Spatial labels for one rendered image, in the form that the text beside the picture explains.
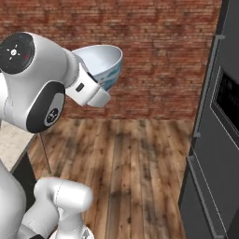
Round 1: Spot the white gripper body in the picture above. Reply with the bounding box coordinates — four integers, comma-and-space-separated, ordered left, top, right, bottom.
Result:
86, 83, 112, 108

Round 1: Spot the short grey fridge handle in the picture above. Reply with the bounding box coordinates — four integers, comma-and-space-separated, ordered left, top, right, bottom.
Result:
186, 155, 227, 239

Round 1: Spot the long grey fridge handle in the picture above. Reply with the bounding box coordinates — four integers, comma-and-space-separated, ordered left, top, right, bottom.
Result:
192, 34, 226, 139

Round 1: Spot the dark grey fridge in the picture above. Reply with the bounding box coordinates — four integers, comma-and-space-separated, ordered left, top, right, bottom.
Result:
178, 0, 239, 239

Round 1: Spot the white bowl with teal pattern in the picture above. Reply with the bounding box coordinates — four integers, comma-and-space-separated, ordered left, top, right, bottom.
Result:
71, 44, 124, 93

